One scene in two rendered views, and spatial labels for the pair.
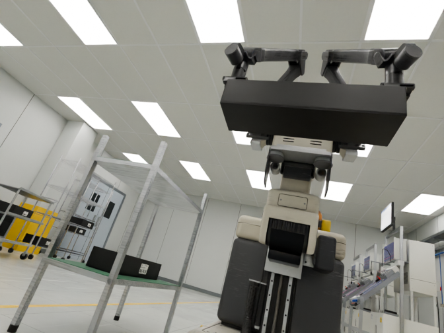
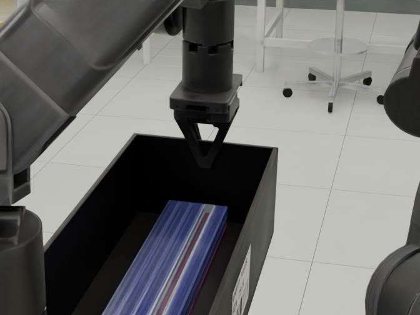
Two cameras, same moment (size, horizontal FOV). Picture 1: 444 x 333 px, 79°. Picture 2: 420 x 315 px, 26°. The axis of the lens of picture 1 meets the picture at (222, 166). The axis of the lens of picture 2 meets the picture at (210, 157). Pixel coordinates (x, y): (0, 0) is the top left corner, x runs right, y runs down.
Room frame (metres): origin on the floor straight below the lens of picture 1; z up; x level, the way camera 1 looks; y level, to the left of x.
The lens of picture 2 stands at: (0.76, -0.93, 1.52)
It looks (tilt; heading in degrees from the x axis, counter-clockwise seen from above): 23 degrees down; 83
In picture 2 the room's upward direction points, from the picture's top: straight up
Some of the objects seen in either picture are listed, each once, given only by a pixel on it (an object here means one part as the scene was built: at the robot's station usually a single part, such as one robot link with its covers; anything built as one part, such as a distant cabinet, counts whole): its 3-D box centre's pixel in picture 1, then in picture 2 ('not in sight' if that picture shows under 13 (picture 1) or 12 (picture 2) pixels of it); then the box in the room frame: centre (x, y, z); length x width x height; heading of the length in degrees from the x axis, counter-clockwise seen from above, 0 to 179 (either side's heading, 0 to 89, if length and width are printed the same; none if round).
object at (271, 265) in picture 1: (300, 246); not in sight; (1.16, -0.42, 0.68); 0.28 x 0.27 x 0.25; 72
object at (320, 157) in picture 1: (297, 166); not in sight; (1.06, -0.32, 0.99); 0.28 x 0.16 x 0.22; 72
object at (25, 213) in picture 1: (14, 210); not in sight; (4.26, 2.81, 0.63); 0.40 x 0.30 x 0.14; 175
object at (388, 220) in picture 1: (390, 219); not in sight; (4.24, -2.99, 2.10); 0.58 x 0.14 x 0.41; 160
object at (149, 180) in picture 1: (137, 242); not in sight; (1.91, 0.41, 0.55); 0.91 x 0.46 x 1.10; 160
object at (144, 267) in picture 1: (129, 265); not in sight; (1.91, 0.41, 0.41); 0.57 x 0.17 x 0.11; 160
